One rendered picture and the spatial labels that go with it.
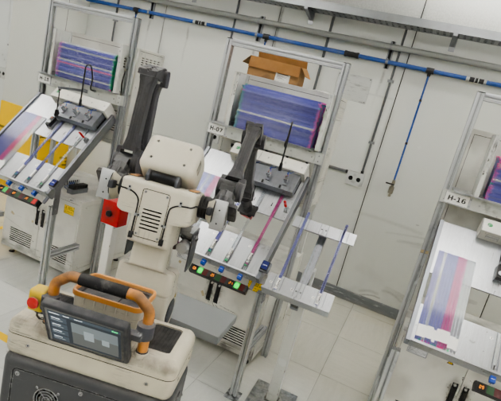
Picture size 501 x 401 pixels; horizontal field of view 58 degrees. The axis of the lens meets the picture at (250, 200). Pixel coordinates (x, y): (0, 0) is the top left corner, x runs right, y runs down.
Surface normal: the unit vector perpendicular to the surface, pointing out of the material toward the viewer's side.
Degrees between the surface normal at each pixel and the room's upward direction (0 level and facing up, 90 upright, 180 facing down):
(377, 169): 90
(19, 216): 90
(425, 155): 90
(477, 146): 90
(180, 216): 82
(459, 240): 44
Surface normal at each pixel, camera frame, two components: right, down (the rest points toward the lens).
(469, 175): -0.37, 0.13
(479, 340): -0.09, -0.59
